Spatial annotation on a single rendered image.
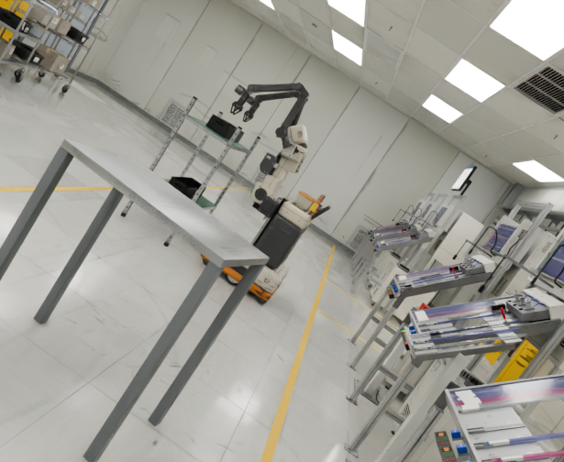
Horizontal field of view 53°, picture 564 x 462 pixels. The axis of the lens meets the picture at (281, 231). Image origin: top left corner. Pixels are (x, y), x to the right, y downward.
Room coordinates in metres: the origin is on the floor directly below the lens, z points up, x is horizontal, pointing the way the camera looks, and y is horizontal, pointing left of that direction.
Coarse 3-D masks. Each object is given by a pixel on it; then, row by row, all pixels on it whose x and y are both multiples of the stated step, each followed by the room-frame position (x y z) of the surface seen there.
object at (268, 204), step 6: (264, 198) 4.58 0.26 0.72; (270, 198) 4.57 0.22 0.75; (276, 198) 4.69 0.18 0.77; (258, 204) 4.71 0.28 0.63; (264, 204) 4.57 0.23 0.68; (270, 204) 4.56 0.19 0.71; (276, 204) 4.56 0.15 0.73; (258, 210) 4.57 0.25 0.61; (264, 210) 4.57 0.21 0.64; (270, 210) 4.57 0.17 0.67; (264, 216) 4.69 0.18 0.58; (270, 216) 4.57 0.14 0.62
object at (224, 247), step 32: (64, 160) 1.84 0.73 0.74; (96, 160) 1.83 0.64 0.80; (128, 160) 2.16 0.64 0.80; (128, 192) 1.77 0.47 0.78; (160, 192) 1.98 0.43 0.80; (32, 224) 1.87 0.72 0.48; (96, 224) 2.24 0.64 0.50; (192, 224) 1.83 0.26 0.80; (0, 256) 1.84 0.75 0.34; (224, 256) 1.70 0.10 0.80; (256, 256) 1.98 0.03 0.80; (64, 288) 2.25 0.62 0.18; (192, 288) 1.68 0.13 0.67; (224, 320) 2.07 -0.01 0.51; (160, 352) 1.67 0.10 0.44; (160, 416) 2.07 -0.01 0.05; (96, 448) 1.67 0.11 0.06
